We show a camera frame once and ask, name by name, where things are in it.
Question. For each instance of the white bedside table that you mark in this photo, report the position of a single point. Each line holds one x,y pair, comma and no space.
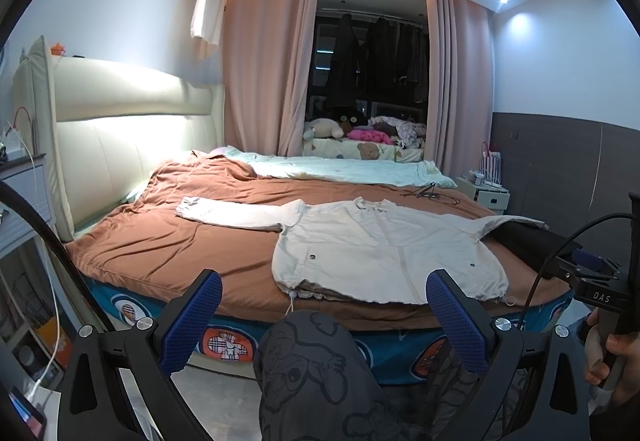
495,199

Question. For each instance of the person's right hand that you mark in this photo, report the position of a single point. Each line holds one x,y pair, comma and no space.
601,355

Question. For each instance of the cream plush toy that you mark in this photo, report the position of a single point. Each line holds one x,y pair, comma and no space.
322,128

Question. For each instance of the black clothes hanger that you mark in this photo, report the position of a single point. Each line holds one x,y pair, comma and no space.
430,192

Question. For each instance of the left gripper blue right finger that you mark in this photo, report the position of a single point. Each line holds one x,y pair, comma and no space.
463,320

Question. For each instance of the white hanging shirt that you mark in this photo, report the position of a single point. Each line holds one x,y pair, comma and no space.
206,26

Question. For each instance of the cream padded headboard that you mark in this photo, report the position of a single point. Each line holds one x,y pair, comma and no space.
105,127

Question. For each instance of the brown orange bed cover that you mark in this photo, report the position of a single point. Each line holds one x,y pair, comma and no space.
146,248

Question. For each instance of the blue patterned bed sheet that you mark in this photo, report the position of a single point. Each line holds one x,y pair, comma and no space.
155,349

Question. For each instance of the cream white jacket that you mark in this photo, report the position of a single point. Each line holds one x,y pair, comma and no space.
369,251

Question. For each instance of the pink clothing pile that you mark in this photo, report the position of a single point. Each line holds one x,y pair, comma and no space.
369,135

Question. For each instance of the black garment on bed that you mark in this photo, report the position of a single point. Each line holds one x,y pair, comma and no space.
522,248

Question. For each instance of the pink left curtain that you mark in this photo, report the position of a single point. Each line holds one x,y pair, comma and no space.
266,53

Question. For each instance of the pink curtain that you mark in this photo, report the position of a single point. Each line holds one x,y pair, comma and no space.
266,53
460,84

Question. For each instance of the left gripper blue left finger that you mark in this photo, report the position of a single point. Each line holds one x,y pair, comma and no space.
183,321

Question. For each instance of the light green blanket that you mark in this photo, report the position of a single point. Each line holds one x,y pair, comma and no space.
354,171

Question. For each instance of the bear print cushion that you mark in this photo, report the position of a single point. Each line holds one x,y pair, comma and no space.
351,149

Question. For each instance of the pink right curtain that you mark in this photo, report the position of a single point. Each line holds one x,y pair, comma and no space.
460,84

